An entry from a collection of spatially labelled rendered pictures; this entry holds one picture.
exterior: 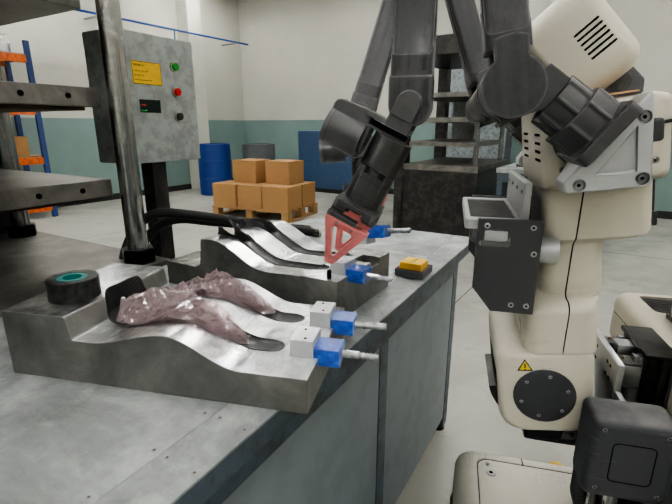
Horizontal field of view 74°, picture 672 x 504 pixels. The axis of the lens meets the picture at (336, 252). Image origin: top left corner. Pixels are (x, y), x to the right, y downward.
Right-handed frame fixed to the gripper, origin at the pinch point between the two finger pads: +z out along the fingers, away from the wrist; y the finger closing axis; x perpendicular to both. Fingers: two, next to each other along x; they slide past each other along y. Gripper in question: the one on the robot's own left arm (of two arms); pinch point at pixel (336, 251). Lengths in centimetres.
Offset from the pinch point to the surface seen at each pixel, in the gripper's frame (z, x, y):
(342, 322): 11.4, 6.3, -2.1
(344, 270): 9.7, 1.7, -19.5
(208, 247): 23.5, -29.3, -25.0
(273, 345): 17.0, -1.6, 5.7
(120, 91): 6, -77, -46
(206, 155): 195, -331, -647
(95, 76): 10, -98, -62
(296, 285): 17.4, -5.7, -17.9
